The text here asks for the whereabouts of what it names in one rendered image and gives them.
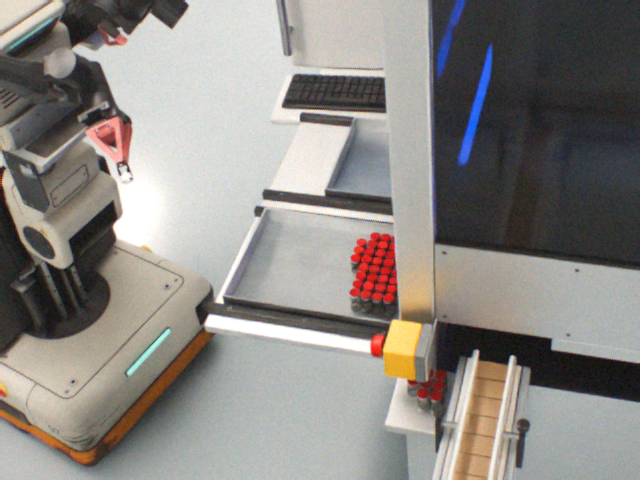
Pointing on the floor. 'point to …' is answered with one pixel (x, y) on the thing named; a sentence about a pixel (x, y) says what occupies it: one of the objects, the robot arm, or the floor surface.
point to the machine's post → (412, 177)
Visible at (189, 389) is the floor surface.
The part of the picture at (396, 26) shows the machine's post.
